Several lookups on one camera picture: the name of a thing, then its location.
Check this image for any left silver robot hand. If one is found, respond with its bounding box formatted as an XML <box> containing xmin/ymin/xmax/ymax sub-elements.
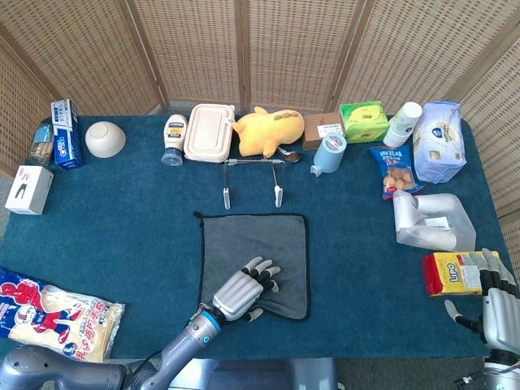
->
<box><xmin>210</xmin><ymin>256</ymin><xmax>282</xmax><ymax>323</ymax></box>

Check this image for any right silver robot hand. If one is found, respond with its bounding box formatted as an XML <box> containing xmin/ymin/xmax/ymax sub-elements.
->
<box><xmin>444</xmin><ymin>248</ymin><xmax>520</xmax><ymax>346</ymax></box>

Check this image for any grey and blue cloth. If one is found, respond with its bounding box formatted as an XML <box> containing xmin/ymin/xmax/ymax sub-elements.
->
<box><xmin>193</xmin><ymin>210</ymin><xmax>311</xmax><ymax>323</ymax></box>

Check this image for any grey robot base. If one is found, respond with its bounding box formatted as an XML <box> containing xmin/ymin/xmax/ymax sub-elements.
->
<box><xmin>162</xmin><ymin>357</ymin><xmax>338</xmax><ymax>390</ymax></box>

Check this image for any yellow red biscuit pack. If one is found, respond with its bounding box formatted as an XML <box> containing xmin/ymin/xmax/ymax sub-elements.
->
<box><xmin>421</xmin><ymin>250</ymin><xmax>501</xmax><ymax>297</ymax></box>

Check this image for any metal rack with white feet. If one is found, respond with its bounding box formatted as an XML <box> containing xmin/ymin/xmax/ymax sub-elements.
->
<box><xmin>221</xmin><ymin>158</ymin><xmax>285</xmax><ymax>210</ymax></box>

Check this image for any translucent white plastic bag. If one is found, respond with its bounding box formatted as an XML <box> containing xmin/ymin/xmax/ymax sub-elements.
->
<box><xmin>392</xmin><ymin>189</ymin><xmax>477</xmax><ymax>252</ymax></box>

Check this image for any blue carpet table cover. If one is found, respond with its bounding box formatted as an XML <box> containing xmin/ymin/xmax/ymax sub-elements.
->
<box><xmin>0</xmin><ymin>115</ymin><xmax>514</xmax><ymax>361</ymax></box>

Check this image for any metal ladle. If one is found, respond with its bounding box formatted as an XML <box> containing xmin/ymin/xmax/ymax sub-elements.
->
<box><xmin>277</xmin><ymin>146</ymin><xmax>304</xmax><ymax>163</ymax></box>

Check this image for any beige lunch box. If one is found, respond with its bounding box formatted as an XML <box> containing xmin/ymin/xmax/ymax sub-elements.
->
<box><xmin>183</xmin><ymin>103</ymin><xmax>236</xmax><ymax>163</ymax></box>

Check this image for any light blue cylinder holder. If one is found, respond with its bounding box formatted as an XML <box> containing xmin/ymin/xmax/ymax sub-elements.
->
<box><xmin>310</xmin><ymin>132</ymin><xmax>348</xmax><ymax>178</ymax></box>

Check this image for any yellow plush toy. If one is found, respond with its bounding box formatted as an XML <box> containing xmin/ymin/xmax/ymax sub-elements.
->
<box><xmin>232</xmin><ymin>106</ymin><xmax>306</xmax><ymax>158</ymax></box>

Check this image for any white mayonnaise squeeze bottle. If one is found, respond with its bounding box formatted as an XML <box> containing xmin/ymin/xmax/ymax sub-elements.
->
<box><xmin>160</xmin><ymin>114</ymin><xmax>189</xmax><ymax>167</ymax></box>

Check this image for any blue cookie snack bag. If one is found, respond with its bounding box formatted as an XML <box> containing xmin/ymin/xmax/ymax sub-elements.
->
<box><xmin>367</xmin><ymin>145</ymin><xmax>423</xmax><ymax>201</ymax></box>

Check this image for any pale lavender large bag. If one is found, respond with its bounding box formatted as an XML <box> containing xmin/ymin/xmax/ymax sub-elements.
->
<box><xmin>412</xmin><ymin>100</ymin><xmax>467</xmax><ymax>184</ymax></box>

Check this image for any brown cardboard box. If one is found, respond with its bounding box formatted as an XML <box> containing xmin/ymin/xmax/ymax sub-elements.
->
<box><xmin>301</xmin><ymin>112</ymin><xmax>346</xmax><ymax>151</ymax></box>

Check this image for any red white blue noodle bag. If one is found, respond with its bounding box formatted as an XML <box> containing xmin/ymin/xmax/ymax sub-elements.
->
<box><xmin>0</xmin><ymin>266</ymin><xmax>126</xmax><ymax>363</ymax></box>

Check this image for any beige upturned bowl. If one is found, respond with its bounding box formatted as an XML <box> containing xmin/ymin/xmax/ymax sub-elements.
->
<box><xmin>84</xmin><ymin>121</ymin><xmax>127</xmax><ymax>159</ymax></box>

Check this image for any stack of paper cups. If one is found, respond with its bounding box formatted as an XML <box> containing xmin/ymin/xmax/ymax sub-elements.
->
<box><xmin>382</xmin><ymin>101</ymin><xmax>423</xmax><ymax>149</ymax></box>

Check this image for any green tissue pack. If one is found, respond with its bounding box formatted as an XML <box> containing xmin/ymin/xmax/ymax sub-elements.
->
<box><xmin>339</xmin><ymin>100</ymin><xmax>390</xmax><ymax>145</ymax></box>

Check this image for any blue toothpaste box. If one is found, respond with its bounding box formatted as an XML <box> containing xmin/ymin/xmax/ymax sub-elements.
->
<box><xmin>50</xmin><ymin>98</ymin><xmax>85</xmax><ymax>171</ymax></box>

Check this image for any white box with black print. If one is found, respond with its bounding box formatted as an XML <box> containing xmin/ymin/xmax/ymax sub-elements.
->
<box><xmin>4</xmin><ymin>165</ymin><xmax>54</xmax><ymax>216</ymax></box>

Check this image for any clear jar with sticks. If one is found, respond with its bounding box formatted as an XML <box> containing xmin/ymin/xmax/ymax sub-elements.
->
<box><xmin>28</xmin><ymin>123</ymin><xmax>55</xmax><ymax>167</ymax></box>

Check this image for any wicker folding screen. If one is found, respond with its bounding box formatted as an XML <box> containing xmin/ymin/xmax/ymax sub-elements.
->
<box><xmin>0</xmin><ymin>0</ymin><xmax>520</xmax><ymax>261</ymax></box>

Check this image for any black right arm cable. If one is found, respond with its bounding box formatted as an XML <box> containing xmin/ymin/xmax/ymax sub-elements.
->
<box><xmin>453</xmin><ymin>374</ymin><xmax>488</xmax><ymax>386</ymax></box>

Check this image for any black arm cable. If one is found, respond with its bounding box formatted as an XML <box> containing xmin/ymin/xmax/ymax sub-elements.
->
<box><xmin>453</xmin><ymin>374</ymin><xmax>488</xmax><ymax>386</ymax></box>
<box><xmin>125</xmin><ymin>352</ymin><xmax>163</xmax><ymax>377</ymax></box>

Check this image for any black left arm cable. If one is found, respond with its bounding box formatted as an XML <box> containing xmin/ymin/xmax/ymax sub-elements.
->
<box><xmin>125</xmin><ymin>352</ymin><xmax>163</xmax><ymax>377</ymax></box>

